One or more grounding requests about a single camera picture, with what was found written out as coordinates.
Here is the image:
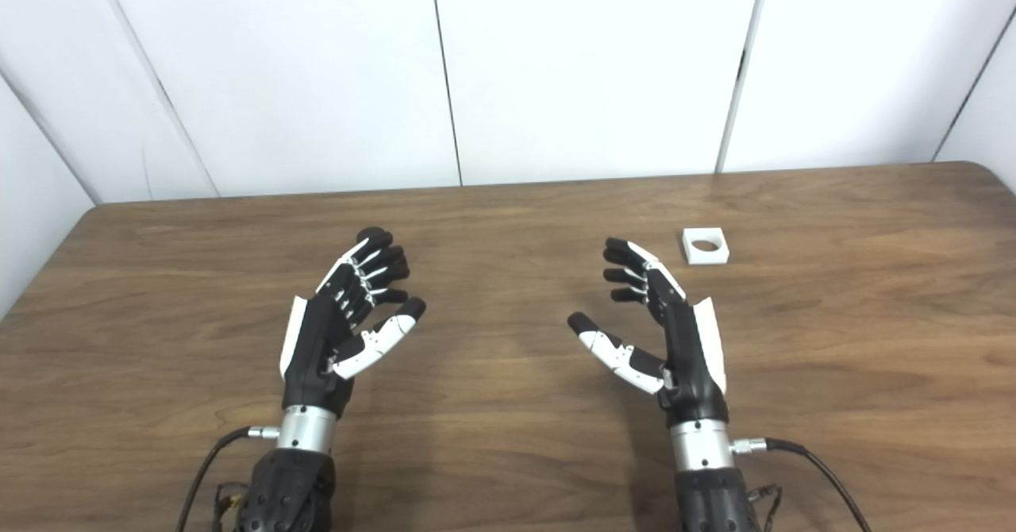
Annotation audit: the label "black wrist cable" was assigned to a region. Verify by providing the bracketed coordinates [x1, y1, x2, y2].
[175, 426, 280, 532]
[730, 437, 874, 532]

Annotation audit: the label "thin arm wires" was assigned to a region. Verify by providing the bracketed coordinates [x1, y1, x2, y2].
[211, 481, 248, 532]
[746, 484, 783, 532]

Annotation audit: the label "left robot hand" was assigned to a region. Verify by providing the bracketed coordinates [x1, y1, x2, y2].
[279, 227, 427, 420]

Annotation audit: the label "white square piece with hole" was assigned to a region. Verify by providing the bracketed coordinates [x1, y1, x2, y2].
[682, 228, 729, 265]

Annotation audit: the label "right thin arm wires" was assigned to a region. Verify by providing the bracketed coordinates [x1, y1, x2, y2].
[746, 484, 783, 532]

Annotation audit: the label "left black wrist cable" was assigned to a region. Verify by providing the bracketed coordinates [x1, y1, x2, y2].
[175, 426, 280, 532]

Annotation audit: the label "left thin arm wires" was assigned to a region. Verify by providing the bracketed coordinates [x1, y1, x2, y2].
[211, 481, 248, 532]

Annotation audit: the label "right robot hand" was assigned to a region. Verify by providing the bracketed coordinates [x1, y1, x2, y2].
[567, 237, 729, 428]

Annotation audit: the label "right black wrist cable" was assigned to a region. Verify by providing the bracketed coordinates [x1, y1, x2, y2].
[730, 437, 874, 532]

